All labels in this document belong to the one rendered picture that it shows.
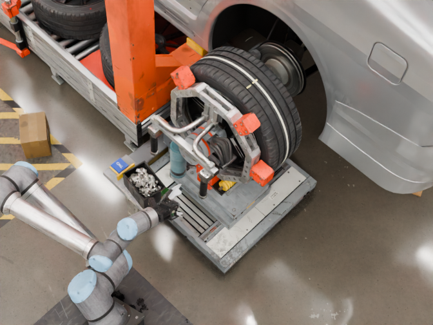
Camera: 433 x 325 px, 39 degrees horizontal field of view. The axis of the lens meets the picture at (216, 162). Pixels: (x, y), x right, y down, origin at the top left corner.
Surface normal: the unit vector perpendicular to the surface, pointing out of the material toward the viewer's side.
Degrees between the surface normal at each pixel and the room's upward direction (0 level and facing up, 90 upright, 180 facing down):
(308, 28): 90
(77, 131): 0
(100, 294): 51
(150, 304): 0
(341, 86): 90
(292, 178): 0
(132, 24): 90
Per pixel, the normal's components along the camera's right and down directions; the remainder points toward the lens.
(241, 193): 0.07, -0.53
